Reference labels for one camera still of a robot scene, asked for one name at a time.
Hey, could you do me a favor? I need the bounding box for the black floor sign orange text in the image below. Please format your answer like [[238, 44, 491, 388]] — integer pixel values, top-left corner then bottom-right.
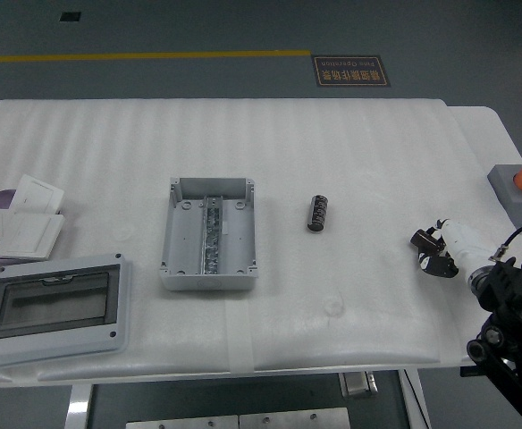
[[311, 55, 392, 88]]

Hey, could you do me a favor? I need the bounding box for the white table leg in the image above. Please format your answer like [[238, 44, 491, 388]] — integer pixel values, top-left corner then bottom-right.
[[63, 383, 95, 429], [398, 368, 433, 429]]

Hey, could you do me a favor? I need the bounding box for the white switch plate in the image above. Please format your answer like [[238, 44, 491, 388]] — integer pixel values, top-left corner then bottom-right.
[[2, 212, 66, 262], [9, 174, 65, 215]]

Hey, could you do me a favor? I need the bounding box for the metal mounting rail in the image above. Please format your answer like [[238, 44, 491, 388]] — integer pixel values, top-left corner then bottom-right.
[[197, 195, 224, 275]]

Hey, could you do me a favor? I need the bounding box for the metal table bracket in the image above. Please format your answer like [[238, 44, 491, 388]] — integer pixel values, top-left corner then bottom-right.
[[339, 371, 379, 400]]

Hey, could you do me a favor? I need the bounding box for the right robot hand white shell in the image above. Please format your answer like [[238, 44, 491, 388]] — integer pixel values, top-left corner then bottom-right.
[[410, 216, 494, 280]]

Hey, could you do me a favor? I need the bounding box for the white foam mat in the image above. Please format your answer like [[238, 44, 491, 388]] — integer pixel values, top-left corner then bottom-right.
[[0, 97, 522, 383]]

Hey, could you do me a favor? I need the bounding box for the grey metal base plate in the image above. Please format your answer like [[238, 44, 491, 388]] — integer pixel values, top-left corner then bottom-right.
[[125, 414, 240, 429], [238, 408, 351, 429]]

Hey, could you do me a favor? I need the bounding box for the open grey junction box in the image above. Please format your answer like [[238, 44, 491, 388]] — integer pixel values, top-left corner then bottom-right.
[[158, 176, 261, 292]]

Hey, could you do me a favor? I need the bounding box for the grey cover with clear window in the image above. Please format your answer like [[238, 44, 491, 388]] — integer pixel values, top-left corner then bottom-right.
[[0, 253, 133, 368]]

